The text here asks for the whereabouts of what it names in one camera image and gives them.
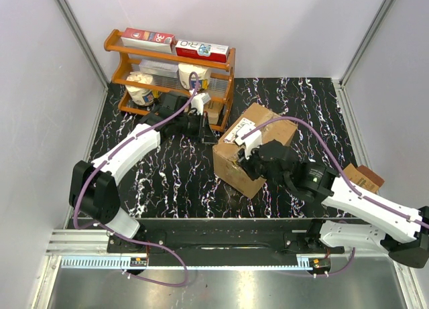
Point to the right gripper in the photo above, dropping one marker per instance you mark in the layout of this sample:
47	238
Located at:
247	164

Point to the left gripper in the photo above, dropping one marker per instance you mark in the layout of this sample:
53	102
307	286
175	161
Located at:
205	132

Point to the brown cardboard express box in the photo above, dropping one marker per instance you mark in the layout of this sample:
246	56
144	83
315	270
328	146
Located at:
226	151

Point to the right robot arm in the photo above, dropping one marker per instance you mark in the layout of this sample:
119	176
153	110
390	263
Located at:
398	231

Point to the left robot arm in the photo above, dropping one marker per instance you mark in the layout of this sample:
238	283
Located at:
94	185

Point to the grey flat box on shelf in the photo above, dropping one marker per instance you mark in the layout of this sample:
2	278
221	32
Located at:
159	68

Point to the red white toothpaste box right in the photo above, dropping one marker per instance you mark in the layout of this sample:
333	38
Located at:
202	51

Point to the red toothpaste box left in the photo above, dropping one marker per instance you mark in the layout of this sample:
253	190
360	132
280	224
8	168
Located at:
147	40

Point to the tan carton right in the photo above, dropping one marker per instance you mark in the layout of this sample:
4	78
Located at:
213	109

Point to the orange wooden shelf rack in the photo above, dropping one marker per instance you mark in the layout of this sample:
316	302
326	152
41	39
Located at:
220	89

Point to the white cup middle shelf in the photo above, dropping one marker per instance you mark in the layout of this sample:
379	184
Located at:
188	80

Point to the white cup lower left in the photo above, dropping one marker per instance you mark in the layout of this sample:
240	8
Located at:
141	96

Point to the brown sponge pack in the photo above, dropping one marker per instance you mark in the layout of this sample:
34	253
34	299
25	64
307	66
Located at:
363	177

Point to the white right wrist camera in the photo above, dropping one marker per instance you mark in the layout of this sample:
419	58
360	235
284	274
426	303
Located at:
250	138

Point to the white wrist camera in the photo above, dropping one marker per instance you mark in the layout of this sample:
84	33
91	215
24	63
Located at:
198	102
250	138

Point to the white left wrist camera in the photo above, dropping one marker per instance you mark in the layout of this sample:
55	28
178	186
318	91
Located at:
198	102

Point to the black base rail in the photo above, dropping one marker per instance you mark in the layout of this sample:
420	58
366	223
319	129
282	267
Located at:
216	245

